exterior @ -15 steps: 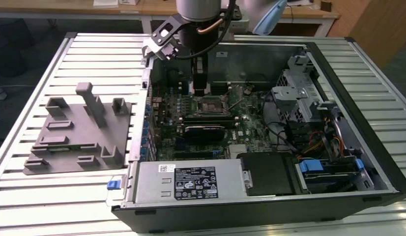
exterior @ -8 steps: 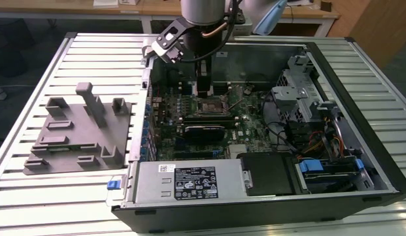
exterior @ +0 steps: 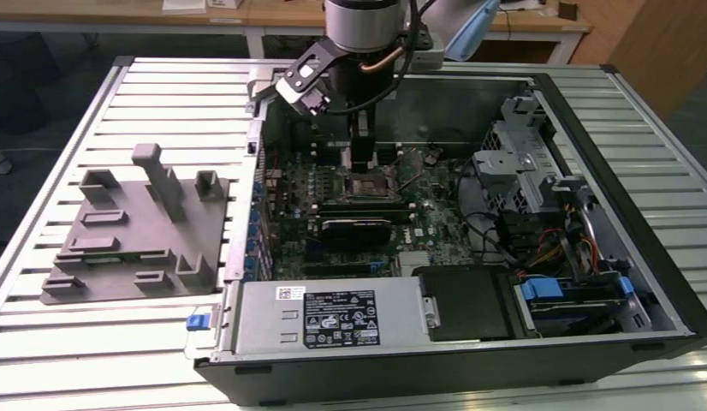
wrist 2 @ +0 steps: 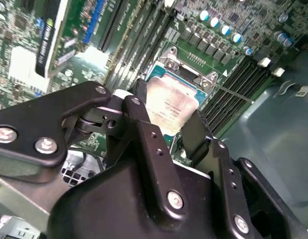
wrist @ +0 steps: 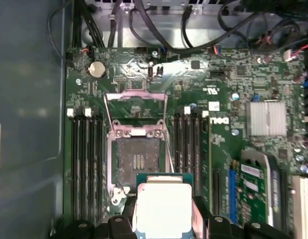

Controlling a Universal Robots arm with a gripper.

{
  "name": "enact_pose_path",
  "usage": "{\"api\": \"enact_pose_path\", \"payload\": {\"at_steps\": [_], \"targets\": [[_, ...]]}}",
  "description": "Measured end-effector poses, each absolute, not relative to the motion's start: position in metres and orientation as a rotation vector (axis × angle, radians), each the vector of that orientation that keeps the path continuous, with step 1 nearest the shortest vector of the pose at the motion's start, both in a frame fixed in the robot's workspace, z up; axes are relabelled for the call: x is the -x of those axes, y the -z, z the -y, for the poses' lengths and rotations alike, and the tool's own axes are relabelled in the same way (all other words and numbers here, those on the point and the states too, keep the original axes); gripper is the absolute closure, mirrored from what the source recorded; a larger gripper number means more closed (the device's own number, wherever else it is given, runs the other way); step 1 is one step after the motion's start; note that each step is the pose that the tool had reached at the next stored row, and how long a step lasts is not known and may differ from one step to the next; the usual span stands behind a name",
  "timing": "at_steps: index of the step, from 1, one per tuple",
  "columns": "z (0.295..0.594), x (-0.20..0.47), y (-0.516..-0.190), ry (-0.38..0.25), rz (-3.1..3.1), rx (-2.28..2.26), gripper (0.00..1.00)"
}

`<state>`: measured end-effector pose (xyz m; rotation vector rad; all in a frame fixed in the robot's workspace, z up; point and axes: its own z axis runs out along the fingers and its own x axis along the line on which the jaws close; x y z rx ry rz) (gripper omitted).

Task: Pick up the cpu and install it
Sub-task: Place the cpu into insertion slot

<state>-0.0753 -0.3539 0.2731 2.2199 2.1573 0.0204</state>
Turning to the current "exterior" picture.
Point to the small dark box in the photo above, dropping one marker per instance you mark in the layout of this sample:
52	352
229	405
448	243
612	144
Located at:
568	12

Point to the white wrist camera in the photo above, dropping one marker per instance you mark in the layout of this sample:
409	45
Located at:
289	92

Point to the silver metal drive cage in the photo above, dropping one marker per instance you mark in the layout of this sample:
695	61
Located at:
504	164

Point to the white cardboard box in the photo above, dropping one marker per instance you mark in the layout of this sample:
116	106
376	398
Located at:
184	4

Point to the silver power supply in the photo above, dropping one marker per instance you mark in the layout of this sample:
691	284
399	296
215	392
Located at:
256	334

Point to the grey parts rack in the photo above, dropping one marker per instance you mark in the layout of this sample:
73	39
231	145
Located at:
141	214

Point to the wooden desk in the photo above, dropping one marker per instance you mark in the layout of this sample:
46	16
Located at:
101	17

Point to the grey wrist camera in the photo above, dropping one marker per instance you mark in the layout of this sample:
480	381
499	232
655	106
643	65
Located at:
428	57

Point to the black RAM slot bank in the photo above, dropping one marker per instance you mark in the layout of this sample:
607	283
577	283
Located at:
364	210
329	154

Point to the black plastic fan shroud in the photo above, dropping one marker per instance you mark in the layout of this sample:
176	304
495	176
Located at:
467	304

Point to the CPU socket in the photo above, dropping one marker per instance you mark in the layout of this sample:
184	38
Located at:
367	188

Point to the green motherboard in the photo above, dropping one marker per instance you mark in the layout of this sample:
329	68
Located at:
439	222

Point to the wooden cabinet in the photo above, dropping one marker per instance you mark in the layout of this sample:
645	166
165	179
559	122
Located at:
661	43

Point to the white labelled box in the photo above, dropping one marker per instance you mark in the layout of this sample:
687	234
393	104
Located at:
224	3

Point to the black graphics card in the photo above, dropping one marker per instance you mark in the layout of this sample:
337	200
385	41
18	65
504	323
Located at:
355	233

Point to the blue disk carrier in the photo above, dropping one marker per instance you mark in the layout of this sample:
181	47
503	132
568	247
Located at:
544	289

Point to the blue case latch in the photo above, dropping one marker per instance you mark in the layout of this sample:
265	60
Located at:
197	322

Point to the black expansion slot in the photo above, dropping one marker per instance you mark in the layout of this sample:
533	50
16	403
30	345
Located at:
335	269

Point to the small silver heatsink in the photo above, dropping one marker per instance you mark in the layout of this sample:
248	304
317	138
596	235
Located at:
415	261

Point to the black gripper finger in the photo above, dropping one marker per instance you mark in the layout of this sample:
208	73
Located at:
364	147

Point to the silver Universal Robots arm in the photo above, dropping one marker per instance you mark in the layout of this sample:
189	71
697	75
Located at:
361	25

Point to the blue plastic clip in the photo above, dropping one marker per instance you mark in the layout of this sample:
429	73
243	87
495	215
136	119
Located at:
624	286

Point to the thin metal locking lever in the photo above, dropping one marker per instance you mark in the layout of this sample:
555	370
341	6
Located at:
415	178

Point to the green RAM stick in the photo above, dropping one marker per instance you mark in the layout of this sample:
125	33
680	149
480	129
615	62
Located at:
109	258

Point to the black open PC case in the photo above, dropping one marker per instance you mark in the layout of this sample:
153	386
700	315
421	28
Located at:
387	377

